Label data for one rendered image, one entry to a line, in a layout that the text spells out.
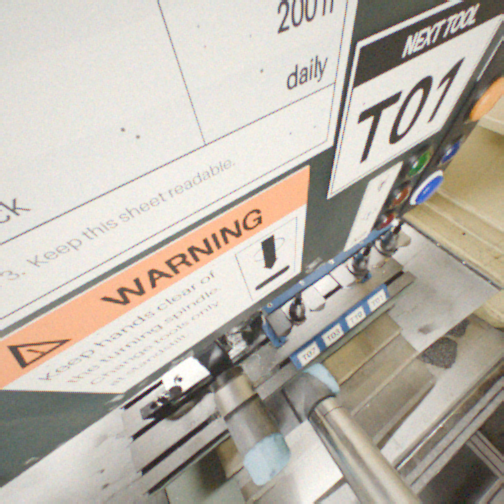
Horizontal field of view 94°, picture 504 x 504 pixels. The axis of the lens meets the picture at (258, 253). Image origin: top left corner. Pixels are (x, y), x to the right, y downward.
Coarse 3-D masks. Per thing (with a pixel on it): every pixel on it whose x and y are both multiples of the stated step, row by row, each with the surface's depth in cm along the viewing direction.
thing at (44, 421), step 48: (384, 0) 7; (432, 0) 8; (432, 144) 17; (336, 240) 19; (288, 288) 21; (0, 336) 8; (144, 384) 18; (0, 432) 12; (48, 432) 14; (0, 480) 15
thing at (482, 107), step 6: (498, 84) 15; (492, 90) 15; (498, 90) 15; (486, 96) 15; (492, 96) 15; (498, 96) 15; (480, 102) 15; (486, 102) 15; (492, 102) 15; (474, 108) 16; (480, 108) 15; (486, 108) 16; (474, 114) 16; (480, 114) 16; (474, 120) 16
